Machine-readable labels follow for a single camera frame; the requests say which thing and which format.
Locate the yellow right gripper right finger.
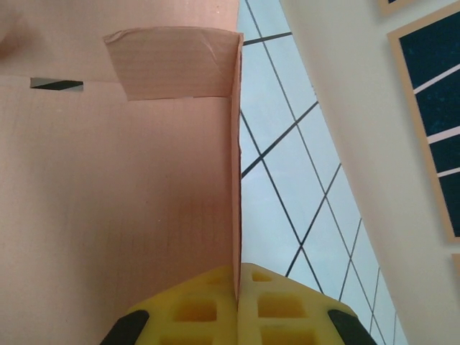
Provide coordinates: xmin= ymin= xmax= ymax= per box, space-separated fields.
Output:
xmin=238 ymin=262 xmax=378 ymax=345

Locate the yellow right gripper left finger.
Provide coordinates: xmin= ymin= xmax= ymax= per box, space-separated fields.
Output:
xmin=101 ymin=264 xmax=239 ymax=345

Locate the pink paper box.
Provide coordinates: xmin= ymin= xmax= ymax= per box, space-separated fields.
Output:
xmin=0 ymin=0 xmax=245 ymax=345

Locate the dark panel with leaf lines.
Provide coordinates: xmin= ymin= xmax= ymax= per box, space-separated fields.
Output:
xmin=387 ymin=0 xmax=460 ymax=242

